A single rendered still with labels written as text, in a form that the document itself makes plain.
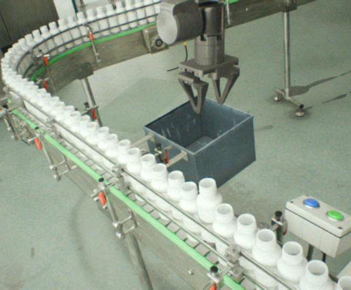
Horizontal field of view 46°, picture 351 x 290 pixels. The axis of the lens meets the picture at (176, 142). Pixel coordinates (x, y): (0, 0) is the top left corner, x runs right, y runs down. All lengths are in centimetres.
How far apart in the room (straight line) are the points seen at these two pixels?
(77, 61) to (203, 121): 100
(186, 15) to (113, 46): 192
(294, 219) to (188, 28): 50
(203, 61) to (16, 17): 555
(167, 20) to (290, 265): 50
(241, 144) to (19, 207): 192
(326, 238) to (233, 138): 73
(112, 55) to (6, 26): 372
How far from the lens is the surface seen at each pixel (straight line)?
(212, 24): 76
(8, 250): 284
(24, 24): 630
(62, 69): 252
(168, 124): 174
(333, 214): 96
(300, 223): 98
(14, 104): 188
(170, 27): 71
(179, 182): 101
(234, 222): 93
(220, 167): 158
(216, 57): 78
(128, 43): 264
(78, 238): 268
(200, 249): 106
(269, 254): 87
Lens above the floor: 180
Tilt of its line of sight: 34 degrees down
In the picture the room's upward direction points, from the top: 12 degrees counter-clockwise
